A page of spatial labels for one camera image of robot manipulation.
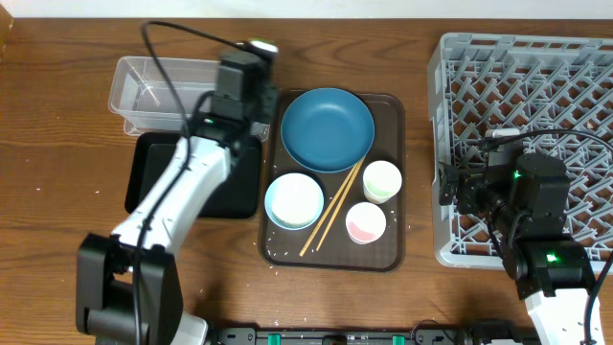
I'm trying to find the black waste tray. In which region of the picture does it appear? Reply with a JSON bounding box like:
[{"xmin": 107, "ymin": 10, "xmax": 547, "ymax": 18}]
[{"xmin": 125, "ymin": 132, "xmax": 262, "ymax": 219}]

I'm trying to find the wooden chopstick left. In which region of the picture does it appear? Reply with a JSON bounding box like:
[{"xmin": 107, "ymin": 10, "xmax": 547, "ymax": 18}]
[{"xmin": 299, "ymin": 165, "xmax": 355, "ymax": 257}]

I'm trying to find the light blue small bowl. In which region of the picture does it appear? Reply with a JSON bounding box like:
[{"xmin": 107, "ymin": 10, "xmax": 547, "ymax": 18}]
[{"xmin": 264, "ymin": 172, "xmax": 324, "ymax": 231}]

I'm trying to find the grey dishwasher rack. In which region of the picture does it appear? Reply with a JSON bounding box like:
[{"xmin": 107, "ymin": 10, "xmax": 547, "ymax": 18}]
[{"xmin": 427, "ymin": 33, "xmax": 612, "ymax": 271}]

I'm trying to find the brown serving tray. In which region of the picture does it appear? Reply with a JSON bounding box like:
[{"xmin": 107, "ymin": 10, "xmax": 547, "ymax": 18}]
[{"xmin": 259, "ymin": 93, "xmax": 405, "ymax": 272}]

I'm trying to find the clear plastic waste bin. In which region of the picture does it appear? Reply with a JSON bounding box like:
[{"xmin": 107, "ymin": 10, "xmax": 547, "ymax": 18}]
[{"xmin": 108, "ymin": 52, "xmax": 272, "ymax": 141}]

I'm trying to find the black rail with green clips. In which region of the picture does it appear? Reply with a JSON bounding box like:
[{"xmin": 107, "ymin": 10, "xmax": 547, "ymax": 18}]
[{"xmin": 210, "ymin": 326, "xmax": 542, "ymax": 345}]

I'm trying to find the wooden chopstick right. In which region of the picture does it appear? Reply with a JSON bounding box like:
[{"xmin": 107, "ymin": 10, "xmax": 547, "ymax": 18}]
[{"xmin": 316, "ymin": 159, "xmax": 364, "ymax": 251}]

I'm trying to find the dark blue plate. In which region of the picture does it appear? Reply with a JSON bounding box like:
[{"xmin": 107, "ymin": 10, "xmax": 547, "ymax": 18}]
[{"xmin": 281, "ymin": 88, "xmax": 375, "ymax": 173}]

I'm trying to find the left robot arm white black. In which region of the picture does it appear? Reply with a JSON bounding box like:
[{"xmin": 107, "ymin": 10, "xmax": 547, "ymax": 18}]
[{"xmin": 76, "ymin": 41, "xmax": 279, "ymax": 344}]

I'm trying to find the white cup pink inside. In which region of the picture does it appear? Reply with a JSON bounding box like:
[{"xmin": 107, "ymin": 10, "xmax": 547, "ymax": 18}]
[{"xmin": 345, "ymin": 202, "xmax": 387, "ymax": 244}]

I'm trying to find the wooden chopstick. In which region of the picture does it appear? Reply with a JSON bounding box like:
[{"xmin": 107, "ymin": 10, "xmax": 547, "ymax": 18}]
[
  {"xmin": 316, "ymin": 159, "xmax": 364, "ymax": 251},
  {"xmin": 299, "ymin": 165, "xmax": 355, "ymax": 257}
]

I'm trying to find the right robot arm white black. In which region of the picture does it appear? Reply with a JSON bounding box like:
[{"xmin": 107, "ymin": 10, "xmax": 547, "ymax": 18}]
[{"xmin": 438, "ymin": 150, "xmax": 604, "ymax": 344}]

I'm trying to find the white cup green inside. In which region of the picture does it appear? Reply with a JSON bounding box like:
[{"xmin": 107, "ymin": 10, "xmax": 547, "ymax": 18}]
[{"xmin": 362, "ymin": 160, "xmax": 402, "ymax": 204}]

